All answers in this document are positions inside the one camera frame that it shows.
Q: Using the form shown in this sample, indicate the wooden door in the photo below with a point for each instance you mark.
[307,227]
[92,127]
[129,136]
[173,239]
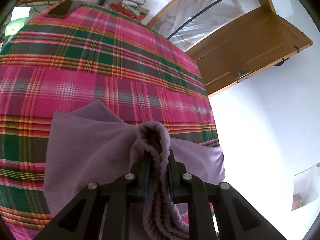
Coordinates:
[244,47]

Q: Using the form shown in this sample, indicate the red box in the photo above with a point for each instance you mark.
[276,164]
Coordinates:
[127,12]

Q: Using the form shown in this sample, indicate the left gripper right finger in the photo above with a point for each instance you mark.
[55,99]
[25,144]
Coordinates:
[216,211]

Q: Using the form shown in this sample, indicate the purple fleece garment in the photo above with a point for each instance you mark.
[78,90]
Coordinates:
[93,145]

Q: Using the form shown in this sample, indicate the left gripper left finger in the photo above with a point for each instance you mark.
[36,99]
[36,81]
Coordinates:
[102,211]

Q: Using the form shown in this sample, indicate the pink plaid bed cover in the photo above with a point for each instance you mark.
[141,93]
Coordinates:
[60,65]

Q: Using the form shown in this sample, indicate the black smartphone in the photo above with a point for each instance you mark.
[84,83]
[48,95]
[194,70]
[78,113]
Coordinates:
[63,9]

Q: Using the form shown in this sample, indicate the green white tissue box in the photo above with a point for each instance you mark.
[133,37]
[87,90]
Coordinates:
[15,26]

